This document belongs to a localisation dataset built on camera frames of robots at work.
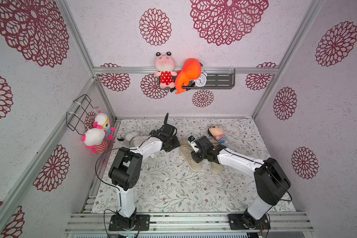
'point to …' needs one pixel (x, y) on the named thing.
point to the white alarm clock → (202, 81)
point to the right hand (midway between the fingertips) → (194, 151)
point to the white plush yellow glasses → (101, 121)
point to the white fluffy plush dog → (133, 140)
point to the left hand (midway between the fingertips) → (178, 144)
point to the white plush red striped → (94, 139)
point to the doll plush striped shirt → (217, 133)
